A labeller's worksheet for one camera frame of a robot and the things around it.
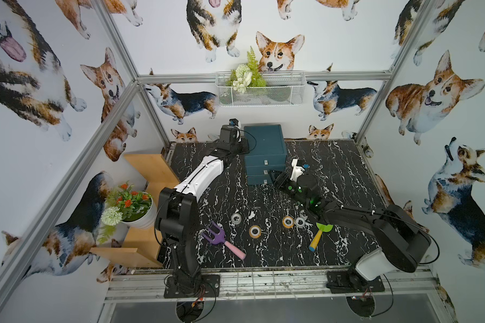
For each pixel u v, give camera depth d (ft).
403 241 1.46
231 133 2.28
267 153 2.77
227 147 2.30
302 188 2.14
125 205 2.34
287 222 2.95
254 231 2.88
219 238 2.81
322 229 2.89
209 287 2.44
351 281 2.21
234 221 2.95
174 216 1.64
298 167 2.55
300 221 2.96
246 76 2.57
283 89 3.04
